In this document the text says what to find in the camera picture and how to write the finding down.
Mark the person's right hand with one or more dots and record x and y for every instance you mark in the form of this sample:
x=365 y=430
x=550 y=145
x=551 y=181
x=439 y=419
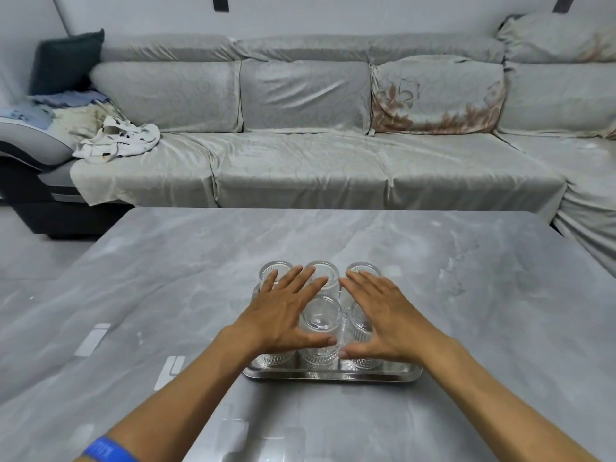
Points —
x=390 y=327

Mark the person's left hand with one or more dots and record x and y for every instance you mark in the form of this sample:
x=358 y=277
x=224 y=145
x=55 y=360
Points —
x=272 y=322

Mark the person's left little finger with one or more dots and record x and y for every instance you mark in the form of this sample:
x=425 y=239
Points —
x=268 y=288

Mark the person's right little finger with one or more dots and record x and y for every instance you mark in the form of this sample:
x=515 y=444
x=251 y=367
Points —
x=398 y=298

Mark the person's left middle finger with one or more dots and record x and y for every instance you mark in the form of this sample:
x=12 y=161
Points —
x=301 y=286

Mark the person's right thumb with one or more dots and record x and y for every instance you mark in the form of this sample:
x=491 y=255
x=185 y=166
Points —
x=358 y=348

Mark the person's left thumb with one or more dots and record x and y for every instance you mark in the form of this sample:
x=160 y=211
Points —
x=315 y=341

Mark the person's right middle finger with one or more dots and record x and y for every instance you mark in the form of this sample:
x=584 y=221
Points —
x=370 y=289

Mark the person's left forearm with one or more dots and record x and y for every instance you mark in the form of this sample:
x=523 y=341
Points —
x=168 y=404

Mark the person's right forearm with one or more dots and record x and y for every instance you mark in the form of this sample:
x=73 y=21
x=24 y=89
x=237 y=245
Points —
x=491 y=399

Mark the group of clear ribbed glasses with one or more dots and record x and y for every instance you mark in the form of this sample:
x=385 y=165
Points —
x=321 y=324

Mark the stainless steel tray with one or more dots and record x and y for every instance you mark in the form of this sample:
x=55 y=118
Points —
x=332 y=376

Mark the grey covered corner sofa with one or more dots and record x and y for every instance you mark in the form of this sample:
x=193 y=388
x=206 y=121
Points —
x=308 y=173

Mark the grey swirl back cushion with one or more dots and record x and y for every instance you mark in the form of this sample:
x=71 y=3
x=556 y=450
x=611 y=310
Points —
x=305 y=96
x=558 y=100
x=166 y=96

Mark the grey floral back cushion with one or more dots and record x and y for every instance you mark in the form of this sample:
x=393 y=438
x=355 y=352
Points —
x=438 y=93

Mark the white patterned garment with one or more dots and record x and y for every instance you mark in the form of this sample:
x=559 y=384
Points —
x=118 y=143

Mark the blue wristband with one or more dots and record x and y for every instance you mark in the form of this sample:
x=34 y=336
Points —
x=108 y=449

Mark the cream stained cloth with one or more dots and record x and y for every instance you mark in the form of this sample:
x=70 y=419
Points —
x=79 y=119

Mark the blue crumpled cloth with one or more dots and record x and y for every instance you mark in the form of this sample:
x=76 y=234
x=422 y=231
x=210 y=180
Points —
x=57 y=103

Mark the dark teal pillow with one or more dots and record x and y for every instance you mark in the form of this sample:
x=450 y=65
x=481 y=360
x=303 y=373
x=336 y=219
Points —
x=67 y=60

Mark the grey floral pillow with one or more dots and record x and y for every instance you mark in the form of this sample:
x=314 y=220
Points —
x=558 y=38

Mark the black wall strip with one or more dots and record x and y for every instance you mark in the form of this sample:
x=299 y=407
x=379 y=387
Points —
x=220 y=2
x=559 y=2

